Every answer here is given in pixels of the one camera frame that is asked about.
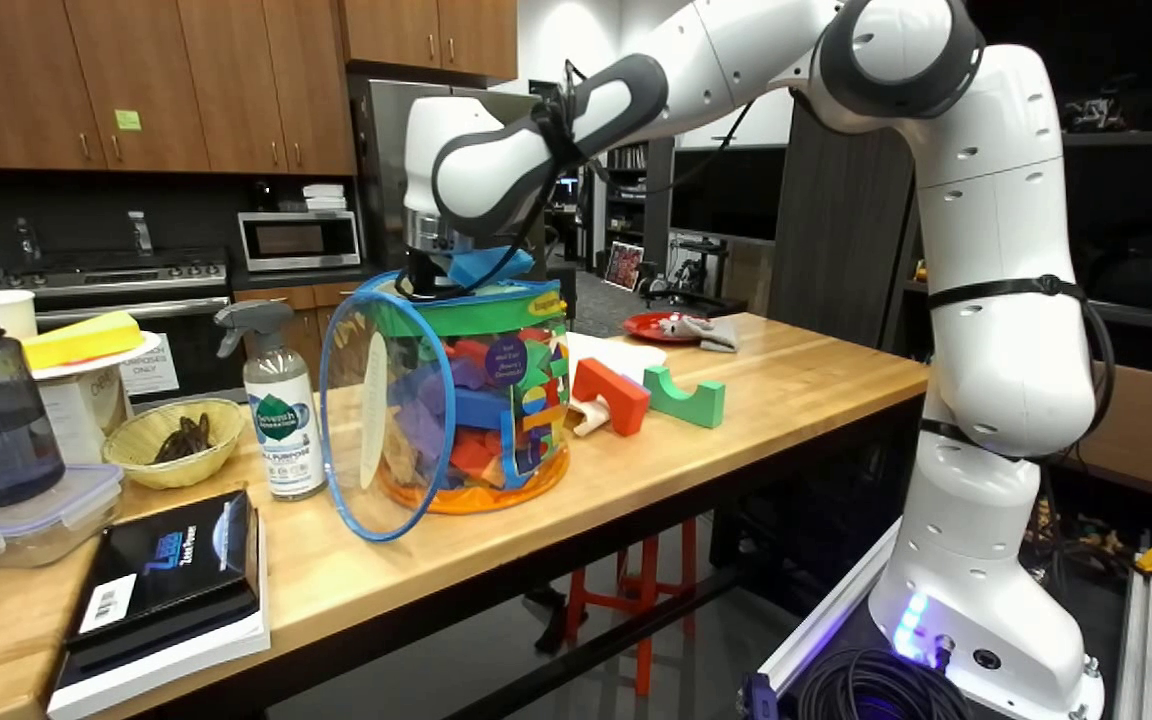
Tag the red arch block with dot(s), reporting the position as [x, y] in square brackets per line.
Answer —
[627, 401]

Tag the white bucket with yellow sponge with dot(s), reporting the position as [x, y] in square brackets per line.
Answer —
[83, 388]

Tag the white cloth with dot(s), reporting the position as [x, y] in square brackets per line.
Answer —
[617, 354]

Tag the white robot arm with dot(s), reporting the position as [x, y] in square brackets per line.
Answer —
[1010, 347]

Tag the silver microwave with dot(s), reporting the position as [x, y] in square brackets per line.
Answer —
[299, 243]

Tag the grey cloth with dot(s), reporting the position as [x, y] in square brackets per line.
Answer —
[710, 335]

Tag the white spray bottle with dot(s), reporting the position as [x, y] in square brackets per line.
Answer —
[279, 388]

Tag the wooden stool with orange legs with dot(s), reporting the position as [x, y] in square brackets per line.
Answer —
[636, 581]

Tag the stainless steel refrigerator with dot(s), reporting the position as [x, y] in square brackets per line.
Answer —
[380, 125]

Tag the yellow bowl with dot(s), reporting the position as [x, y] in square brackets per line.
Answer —
[178, 447]

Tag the green arch block on table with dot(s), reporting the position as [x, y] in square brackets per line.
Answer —
[699, 404]

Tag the clear plastic container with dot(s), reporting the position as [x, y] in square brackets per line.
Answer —
[60, 517]

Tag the clear bag of toy blocks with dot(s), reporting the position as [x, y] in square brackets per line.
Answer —
[461, 401]

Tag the black and white book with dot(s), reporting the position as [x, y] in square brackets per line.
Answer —
[166, 599]

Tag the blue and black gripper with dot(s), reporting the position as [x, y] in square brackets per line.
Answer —
[466, 271]

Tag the red plate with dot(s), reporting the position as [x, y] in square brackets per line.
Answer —
[667, 326]

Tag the black oven range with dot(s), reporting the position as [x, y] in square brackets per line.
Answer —
[178, 301]

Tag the upper wooden cabinets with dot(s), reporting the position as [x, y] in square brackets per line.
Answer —
[220, 86]

